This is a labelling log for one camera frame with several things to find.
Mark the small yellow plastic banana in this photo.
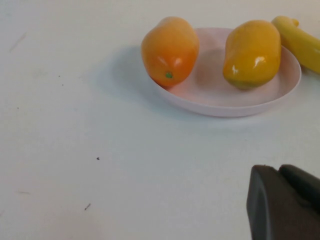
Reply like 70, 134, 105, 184
271, 15, 320, 76

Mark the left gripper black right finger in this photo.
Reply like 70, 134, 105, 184
278, 163, 320, 215

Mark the yellow plastic mango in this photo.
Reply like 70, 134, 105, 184
222, 19, 282, 91

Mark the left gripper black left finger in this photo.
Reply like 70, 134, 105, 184
246, 164, 320, 240

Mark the orange-tinted plastic mango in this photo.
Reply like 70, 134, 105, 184
141, 16, 200, 88

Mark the pink plastic plate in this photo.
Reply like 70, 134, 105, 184
149, 27, 302, 118

